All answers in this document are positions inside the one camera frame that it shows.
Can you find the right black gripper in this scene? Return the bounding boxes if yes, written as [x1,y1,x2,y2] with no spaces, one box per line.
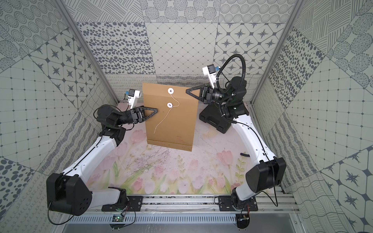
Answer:
[186,83,232,105]

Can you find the white closure string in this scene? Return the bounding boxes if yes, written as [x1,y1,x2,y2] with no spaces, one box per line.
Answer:
[153,88,180,134]

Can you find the brown kraft file bag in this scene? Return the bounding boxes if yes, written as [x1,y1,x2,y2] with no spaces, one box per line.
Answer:
[142,83,199,151]

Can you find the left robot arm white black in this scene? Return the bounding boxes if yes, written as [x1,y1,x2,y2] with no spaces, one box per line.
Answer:
[46,104,158,216]

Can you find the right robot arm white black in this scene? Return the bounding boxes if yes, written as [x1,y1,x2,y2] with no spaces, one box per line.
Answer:
[186,76,287,210]

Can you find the black plastic tool case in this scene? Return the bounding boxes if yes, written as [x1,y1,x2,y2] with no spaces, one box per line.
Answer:
[199,103,231,134]

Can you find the pink floral table mat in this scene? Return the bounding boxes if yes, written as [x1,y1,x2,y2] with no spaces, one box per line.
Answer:
[87,120,253,195]

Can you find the black corrugated cable hose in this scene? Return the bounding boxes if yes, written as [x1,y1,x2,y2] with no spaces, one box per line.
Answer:
[216,53,248,94]

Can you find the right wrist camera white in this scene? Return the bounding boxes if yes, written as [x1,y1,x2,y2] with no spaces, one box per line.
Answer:
[203,64,220,88]

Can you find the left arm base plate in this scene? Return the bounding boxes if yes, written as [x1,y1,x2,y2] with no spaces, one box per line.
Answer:
[101,196,143,212]

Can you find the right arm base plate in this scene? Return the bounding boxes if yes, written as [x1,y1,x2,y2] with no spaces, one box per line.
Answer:
[214,196,258,212]

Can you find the aluminium mounting rail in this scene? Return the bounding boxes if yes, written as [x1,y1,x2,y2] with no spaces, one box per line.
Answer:
[59,193,301,215]

